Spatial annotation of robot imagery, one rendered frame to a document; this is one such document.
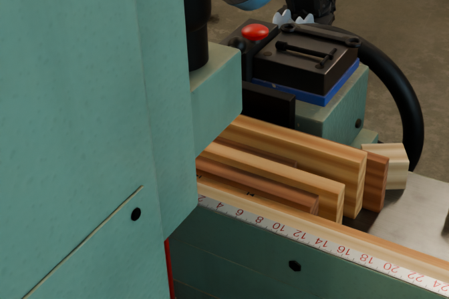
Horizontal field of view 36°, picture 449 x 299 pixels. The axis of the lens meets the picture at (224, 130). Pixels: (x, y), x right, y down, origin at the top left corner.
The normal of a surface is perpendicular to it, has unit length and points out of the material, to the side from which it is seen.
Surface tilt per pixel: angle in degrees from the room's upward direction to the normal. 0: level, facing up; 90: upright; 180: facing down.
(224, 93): 90
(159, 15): 90
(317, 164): 90
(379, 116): 0
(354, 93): 90
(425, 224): 0
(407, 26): 1
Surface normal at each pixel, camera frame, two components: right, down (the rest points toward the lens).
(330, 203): -0.51, 0.51
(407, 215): -0.04, -0.82
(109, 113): 0.86, 0.26
